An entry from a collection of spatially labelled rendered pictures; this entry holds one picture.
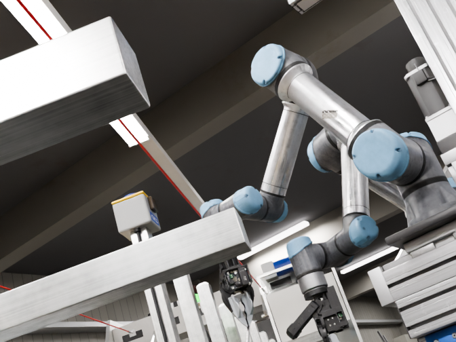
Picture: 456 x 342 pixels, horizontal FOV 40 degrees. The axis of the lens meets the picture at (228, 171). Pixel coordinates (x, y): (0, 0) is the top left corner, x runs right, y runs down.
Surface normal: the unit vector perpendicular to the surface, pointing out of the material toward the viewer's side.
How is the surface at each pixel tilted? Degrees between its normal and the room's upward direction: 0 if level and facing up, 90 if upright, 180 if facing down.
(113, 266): 90
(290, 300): 90
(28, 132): 180
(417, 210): 72
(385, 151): 97
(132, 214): 90
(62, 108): 180
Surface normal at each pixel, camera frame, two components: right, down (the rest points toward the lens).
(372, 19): 0.29, 0.86
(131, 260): -0.21, -0.36
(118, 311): 0.77, -0.47
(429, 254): -0.56, -0.19
